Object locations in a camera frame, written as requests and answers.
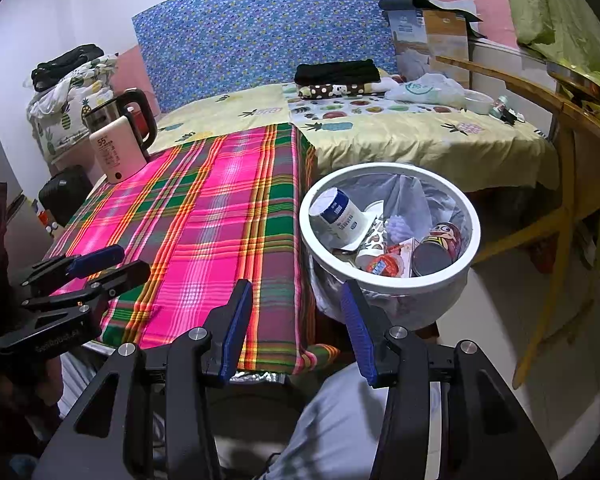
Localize white foam net sleeve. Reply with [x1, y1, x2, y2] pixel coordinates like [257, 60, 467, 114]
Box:
[384, 215, 416, 241]

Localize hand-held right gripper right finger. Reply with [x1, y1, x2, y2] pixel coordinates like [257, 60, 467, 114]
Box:
[341, 279, 561, 480]

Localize blue floral headboard cloth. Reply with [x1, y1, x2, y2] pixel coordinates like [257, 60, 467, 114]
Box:
[131, 0, 429, 113]

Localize green cloth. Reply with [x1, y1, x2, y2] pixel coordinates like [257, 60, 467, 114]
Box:
[497, 0, 600, 88]

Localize white fruit print cloth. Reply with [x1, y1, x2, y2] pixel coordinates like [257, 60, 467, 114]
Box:
[282, 77, 481, 121]

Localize cream electric heating cup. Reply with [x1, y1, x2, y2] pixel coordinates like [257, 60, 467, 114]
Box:
[89, 115, 148, 184]

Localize red milk drink can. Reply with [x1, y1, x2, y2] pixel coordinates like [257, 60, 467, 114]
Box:
[411, 222, 463, 277]

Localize steel basin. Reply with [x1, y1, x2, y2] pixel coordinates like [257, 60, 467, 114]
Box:
[546, 58, 600, 103]

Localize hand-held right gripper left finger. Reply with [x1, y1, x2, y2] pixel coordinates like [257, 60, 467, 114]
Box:
[30, 279, 255, 480]

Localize black bag beside table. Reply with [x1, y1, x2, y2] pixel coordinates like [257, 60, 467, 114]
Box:
[38, 165, 93, 221]

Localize brown polka dot pillow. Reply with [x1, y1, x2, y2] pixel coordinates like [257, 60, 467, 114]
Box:
[297, 79, 381, 100]

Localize black clothes on bedding pile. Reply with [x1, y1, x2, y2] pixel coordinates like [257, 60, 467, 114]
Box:
[31, 45, 105, 92]

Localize pink green plaid tablecloth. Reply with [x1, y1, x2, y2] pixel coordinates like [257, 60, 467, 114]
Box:
[47, 122, 341, 376]

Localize yellow pineapple bed sheet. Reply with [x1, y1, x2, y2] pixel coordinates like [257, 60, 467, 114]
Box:
[147, 82, 561, 193]

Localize white plastic bowl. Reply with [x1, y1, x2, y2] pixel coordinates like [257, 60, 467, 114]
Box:
[461, 89, 496, 113]

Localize pile of pineapple bedding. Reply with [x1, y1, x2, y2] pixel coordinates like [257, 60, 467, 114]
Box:
[27, 52, 118, 163]

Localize patterned paper cup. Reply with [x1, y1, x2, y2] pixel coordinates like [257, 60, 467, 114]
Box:
[354, 200, 388, 271]

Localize brown cardboard box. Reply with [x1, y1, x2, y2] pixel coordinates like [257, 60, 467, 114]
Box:
[422, 7, 471, 86]

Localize wooden folding table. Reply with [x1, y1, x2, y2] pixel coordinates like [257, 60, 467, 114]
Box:
[435, 55, 600, 391]

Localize white round waste bin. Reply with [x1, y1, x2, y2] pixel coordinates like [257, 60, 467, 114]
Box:
[298, 162, 482, 331]

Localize clear plastic bin liner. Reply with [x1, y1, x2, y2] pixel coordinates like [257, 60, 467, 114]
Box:
[307, 172, 473, 333]

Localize red lidded snack cup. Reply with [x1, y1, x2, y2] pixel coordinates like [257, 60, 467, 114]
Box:
[365, 254, 406, 278]

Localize black folded clothing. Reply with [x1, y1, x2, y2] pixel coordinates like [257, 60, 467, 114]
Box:
[294, 58, 381, 86]

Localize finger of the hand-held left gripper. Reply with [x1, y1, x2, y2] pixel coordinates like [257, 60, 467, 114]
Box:
[17, 244, 126, 288]
[20, 260, 152, 313]

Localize white yogurt cup blue label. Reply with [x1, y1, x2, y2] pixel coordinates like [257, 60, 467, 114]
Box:
[308, 186, 378, 251]

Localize white plastic bag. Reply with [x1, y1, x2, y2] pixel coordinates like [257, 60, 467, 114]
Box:
[384, 72, 466, 106]

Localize person's grey trouser leg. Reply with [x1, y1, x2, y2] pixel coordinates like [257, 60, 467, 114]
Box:
[265, 360, 441, 480]

